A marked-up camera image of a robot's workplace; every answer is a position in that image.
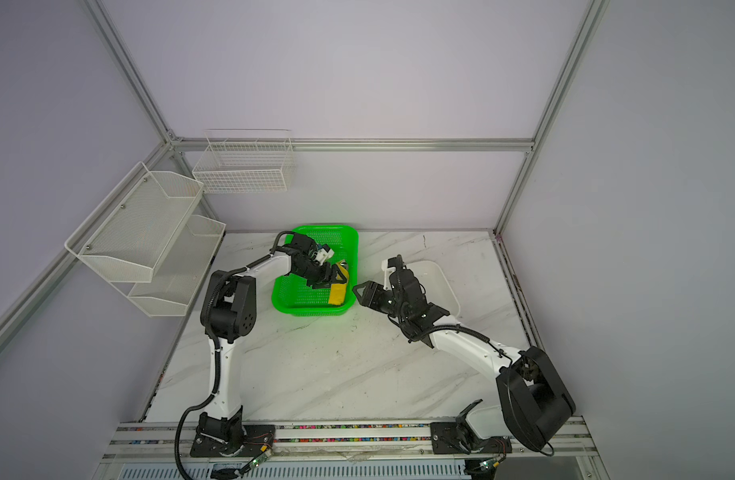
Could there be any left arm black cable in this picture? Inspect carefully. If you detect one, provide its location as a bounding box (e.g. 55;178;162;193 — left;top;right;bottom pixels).
174;230;297;480

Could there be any white mesh two-tier shelf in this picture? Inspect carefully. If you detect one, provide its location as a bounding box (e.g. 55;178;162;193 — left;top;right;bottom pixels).
65;163;226;317

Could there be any white wire basket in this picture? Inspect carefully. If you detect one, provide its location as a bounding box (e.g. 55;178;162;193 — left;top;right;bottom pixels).
193;129;297;194

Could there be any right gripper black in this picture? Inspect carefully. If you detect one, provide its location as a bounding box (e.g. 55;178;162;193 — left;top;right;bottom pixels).
350;282;409;320

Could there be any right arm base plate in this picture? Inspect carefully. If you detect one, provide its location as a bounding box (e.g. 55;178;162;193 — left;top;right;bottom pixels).
429;421;513;455

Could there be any aluminium front rail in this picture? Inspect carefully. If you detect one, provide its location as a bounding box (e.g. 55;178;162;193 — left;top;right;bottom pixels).
100;415;599;464

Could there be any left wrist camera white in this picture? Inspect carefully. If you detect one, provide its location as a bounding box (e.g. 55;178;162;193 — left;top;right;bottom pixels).
315;244;335;264

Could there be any green plastic basket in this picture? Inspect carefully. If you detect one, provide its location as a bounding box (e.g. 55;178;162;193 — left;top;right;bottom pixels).
270;224;361;317

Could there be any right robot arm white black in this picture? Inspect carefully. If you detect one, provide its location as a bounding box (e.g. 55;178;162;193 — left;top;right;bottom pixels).
353;255;577;456

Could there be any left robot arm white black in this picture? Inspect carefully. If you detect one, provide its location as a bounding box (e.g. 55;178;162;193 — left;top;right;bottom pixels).
197;231;350;450

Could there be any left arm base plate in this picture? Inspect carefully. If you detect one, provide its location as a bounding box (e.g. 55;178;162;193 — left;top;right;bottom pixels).
190;424;276;458

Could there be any white rectangular dish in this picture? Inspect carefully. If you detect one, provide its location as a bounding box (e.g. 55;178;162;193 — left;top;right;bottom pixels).
407;260;461;317

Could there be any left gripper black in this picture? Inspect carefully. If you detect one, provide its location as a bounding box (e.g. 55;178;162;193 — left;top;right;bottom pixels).
294;260;347;290

